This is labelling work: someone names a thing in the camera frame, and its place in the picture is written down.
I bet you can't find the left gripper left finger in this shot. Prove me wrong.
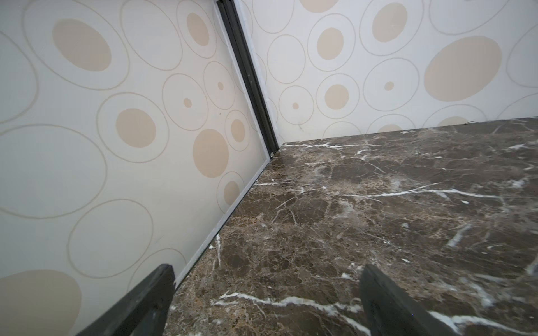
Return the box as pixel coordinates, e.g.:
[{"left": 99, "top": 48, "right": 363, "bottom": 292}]
[{"left": 79, "top": 264, "right": 175, "bottom": 336}]

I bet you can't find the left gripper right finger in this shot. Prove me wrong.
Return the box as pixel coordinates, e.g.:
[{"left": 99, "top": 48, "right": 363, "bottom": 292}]
[{"left": 360, "top": 264, "right": 456, "bottom": 336}]

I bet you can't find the left black frame post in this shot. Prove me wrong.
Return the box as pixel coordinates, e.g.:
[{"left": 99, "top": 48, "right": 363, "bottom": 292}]
[{"left": 217, "top": 0, "right": 279, "bottom": 159}]

